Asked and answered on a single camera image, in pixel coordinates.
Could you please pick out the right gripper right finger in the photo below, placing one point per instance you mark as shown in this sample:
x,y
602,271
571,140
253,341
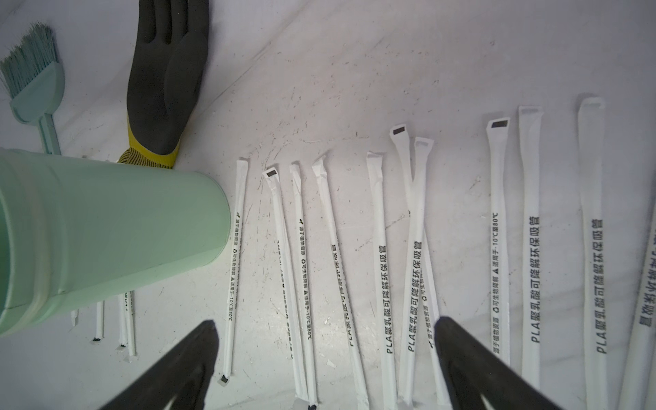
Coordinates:
x,y
476,378

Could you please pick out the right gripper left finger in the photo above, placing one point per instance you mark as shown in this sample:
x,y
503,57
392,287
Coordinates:
x,y
180,379

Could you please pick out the straw thirteenth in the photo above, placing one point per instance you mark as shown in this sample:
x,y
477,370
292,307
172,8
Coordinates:
x,y
130,326

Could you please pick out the straw fourteenth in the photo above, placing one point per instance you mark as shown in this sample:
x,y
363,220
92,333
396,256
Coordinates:
x,y
99,332

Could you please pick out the green storage cup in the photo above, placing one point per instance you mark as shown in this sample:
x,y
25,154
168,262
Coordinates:
x,y
75,231

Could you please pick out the black yellow work glove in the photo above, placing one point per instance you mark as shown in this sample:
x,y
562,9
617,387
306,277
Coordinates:
x,y
170,54

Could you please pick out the green hand brush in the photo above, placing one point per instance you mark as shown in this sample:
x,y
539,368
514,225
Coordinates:
x,y
35,81

